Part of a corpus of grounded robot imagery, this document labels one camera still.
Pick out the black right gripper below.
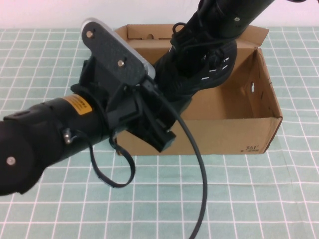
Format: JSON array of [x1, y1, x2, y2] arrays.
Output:
[[193, 0, 226, 46]]

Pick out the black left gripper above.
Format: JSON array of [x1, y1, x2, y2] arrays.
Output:
[[70, 56, 193, 153]]

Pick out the black knit sneaker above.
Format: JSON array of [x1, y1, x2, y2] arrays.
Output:
[[152, 22, 238, 103]]

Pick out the brown cardboard shoe box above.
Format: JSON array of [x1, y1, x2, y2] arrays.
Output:
[[113, 24, 283, 156]]

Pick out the thin black looped strap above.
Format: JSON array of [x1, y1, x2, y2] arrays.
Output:
[[88, 134, 137, 189]]

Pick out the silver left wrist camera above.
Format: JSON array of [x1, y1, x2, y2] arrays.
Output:
[[80, 17, 157, 85]]

